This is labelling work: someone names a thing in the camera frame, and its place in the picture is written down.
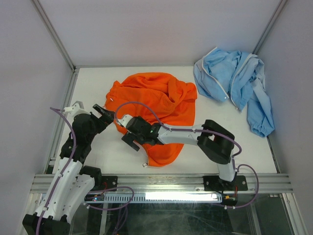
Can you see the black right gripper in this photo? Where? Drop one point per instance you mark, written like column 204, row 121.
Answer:
column 129, row 139

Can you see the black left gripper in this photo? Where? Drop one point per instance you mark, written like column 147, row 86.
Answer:
column 106, row 118

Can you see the orange zip jacket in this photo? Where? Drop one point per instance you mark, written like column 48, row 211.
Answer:
column 154, row 95

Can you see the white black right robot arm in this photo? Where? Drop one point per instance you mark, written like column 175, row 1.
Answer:
column 214, row 141

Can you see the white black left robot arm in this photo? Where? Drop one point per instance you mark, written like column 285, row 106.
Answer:
column 72, row 180

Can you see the light blue zip jacket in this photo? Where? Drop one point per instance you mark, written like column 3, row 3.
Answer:
column 237, row 76

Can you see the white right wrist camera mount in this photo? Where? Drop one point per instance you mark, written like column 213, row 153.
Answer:
column 124, row 121

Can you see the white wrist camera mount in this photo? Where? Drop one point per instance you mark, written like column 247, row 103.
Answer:
column 124, row 121
column 76, row 109

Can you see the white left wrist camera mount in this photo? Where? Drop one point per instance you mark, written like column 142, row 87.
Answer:
column 76, row 109

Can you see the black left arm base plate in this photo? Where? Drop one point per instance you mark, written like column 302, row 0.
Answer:
column 109, row 182

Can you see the white slotted cable duct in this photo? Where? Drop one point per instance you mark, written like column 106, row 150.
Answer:
column 155, row 197

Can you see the left aluminium corner post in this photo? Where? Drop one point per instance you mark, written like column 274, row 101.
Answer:
column 53, row 33

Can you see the aluminium corner post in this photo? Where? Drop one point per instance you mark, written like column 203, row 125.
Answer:
column 269, row 26
column 53, row 33

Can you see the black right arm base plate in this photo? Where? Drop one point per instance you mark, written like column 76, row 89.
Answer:
column 214, row 183

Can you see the aluminium front rail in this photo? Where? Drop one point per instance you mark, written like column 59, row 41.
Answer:
column 266, row 183

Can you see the right aluminium corner post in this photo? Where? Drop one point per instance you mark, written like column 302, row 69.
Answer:
column 269, row 26

